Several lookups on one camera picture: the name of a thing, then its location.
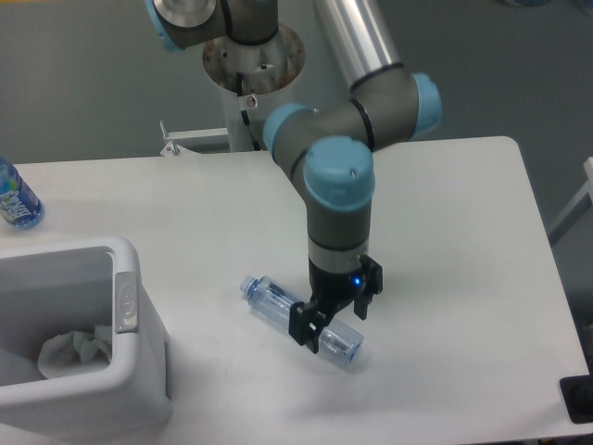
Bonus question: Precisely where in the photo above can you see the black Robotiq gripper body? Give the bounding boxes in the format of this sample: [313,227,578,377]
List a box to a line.
[309,261,366,318]

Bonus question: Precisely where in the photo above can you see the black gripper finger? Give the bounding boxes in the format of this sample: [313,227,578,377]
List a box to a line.
[288,299,343,354]
[354,254,384,320]

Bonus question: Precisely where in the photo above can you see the clear plastic bottle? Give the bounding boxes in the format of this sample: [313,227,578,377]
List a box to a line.
[240,275,364,368]

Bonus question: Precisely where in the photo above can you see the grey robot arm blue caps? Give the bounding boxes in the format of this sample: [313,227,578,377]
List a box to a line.
[145,1,442,351]

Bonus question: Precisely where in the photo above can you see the white plastic trash can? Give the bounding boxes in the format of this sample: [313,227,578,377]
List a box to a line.
[1,236,173,441]

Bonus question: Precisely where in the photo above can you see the black clamp at table edge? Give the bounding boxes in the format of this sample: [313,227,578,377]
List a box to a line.
[560,375,592,425]

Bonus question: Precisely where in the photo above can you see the white tissue in bin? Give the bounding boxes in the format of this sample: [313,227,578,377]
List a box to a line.
[37,324,112,379]

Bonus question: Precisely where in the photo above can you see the blue labelled water bottle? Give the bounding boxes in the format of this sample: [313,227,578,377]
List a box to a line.
[1,159,44,230]

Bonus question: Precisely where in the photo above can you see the white left base bracket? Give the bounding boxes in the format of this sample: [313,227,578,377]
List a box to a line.
[159,121,230,157]

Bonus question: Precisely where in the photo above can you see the white frame at right edge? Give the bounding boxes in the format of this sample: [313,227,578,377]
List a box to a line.
[548,157,592,246]

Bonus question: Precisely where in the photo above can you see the white robot pedestal with flange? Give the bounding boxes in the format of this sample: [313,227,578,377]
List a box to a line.
[203,24,306,152]

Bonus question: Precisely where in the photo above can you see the black cable on pedestal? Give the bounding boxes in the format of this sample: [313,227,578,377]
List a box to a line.
[235,70,262,152]

